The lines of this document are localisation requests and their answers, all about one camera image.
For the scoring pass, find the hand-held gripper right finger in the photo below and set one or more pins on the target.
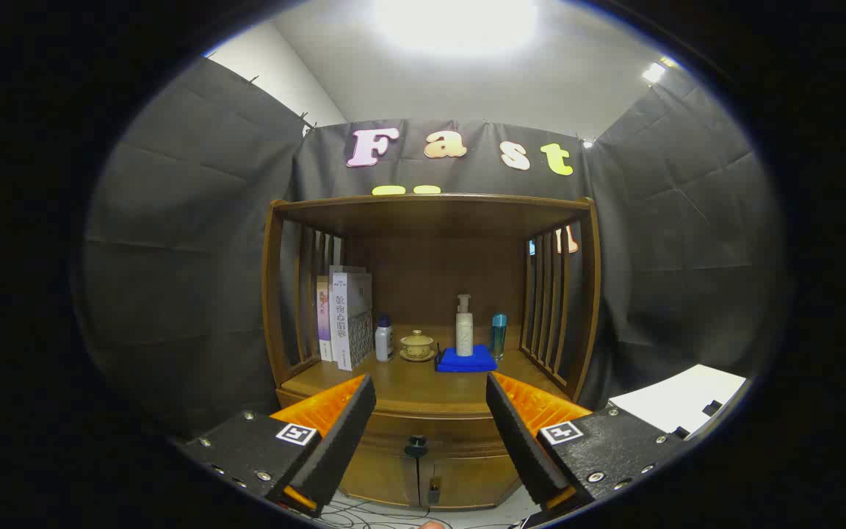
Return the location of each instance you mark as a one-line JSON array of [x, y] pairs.
[[522, 441]]

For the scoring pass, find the folded blue cloth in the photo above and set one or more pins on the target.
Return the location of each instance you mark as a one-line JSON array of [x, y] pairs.
[[467, 361]]

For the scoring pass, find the brown wooden cabinet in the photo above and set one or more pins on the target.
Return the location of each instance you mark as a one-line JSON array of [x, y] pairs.
[[430, 279]]

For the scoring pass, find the clear blue bottle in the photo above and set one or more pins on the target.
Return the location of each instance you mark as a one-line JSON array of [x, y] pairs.
[[499, 338]]

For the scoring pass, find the yellow lidded teacup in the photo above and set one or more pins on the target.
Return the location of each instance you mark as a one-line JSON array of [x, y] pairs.
[[417, 345]]

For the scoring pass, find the small ceiling spotlight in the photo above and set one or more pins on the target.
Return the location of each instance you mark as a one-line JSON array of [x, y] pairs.
[[653, 72]]

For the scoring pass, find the white drawer unit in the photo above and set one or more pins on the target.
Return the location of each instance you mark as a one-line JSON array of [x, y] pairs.
[[680, 400]]

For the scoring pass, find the black backdrop cloth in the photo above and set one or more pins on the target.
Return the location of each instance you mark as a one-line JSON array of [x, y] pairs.
[[188, 257]]

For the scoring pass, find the brown wooden drawer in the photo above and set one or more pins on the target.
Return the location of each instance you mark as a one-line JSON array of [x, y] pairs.
[[445, 430]]

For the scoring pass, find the cream pump bottle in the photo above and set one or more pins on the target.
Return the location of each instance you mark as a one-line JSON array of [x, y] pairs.
[[464, 330]]

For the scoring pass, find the white bottle blue cap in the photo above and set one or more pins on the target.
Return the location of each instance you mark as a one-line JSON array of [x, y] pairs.
[[384, 342]]

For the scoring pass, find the wooden countertop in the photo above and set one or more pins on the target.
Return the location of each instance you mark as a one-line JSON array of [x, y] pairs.
[[423, 383]]

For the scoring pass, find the thin purple book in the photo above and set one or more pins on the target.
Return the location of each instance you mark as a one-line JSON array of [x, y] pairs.
[[324, 323]]

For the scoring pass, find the thick white book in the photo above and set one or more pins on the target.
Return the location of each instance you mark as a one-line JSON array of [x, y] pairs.
[[346, 323]]

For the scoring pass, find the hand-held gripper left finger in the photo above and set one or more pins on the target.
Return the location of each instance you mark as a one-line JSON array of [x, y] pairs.
[[342, 441]]

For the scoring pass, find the ceiling light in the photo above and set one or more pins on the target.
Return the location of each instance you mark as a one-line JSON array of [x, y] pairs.
[[456, 22]]

